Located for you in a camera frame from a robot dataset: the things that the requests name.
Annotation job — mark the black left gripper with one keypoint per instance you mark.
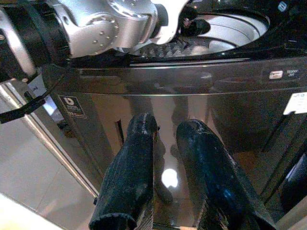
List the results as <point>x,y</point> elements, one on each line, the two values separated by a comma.
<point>195,24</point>

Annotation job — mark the black top-load washing machine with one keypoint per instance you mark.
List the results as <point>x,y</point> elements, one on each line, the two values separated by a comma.
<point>182,81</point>

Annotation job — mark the silver metal door frame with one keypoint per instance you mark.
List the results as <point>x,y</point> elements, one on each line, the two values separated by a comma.
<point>48,141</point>

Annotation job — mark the silver washer drum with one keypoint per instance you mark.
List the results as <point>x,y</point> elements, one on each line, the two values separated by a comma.
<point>235,31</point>

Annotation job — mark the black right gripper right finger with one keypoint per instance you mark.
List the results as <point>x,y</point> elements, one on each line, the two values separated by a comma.
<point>211,172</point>

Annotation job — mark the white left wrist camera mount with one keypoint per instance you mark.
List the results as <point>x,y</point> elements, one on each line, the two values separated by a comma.
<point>168,26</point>

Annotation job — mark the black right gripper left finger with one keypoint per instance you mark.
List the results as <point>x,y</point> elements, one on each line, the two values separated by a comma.
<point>129,172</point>

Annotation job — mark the square logo sticker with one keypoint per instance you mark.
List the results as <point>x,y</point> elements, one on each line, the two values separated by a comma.
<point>71,106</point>

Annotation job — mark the small silver washer badge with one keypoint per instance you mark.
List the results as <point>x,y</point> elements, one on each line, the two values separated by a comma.
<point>275,75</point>

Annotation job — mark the white paper label sticker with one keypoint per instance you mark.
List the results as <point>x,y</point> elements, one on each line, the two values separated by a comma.
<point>297,103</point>

